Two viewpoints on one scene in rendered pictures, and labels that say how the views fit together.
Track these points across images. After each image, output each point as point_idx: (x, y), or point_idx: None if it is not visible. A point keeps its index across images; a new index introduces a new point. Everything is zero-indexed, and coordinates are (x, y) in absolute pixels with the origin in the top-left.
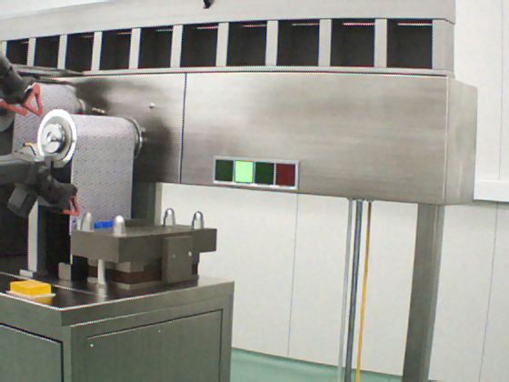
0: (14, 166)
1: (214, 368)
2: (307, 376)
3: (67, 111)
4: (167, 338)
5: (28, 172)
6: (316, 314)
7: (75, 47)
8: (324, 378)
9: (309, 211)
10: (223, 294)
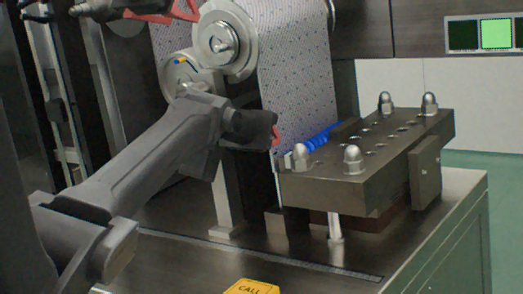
0: (186, 137)
1: (479, 289)
2: (454, 165)
3: None
4: (437, 290)
5: (209, 130)
6: (453, 104)
7: None
8: (471, 166)
9: None
10: (480, 194)
